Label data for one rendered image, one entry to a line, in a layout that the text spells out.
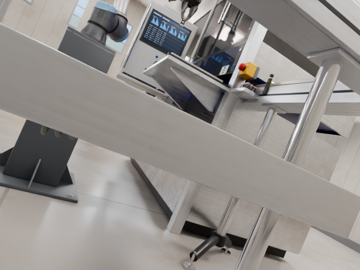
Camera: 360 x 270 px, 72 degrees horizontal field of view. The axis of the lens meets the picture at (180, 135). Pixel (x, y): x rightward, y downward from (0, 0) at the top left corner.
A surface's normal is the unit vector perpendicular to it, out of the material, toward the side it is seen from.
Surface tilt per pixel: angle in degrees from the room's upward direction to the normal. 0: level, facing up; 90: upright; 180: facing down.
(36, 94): 90
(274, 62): 90
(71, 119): 90
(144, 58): 90
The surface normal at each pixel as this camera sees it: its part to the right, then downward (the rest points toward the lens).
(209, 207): 0.33, 0.12
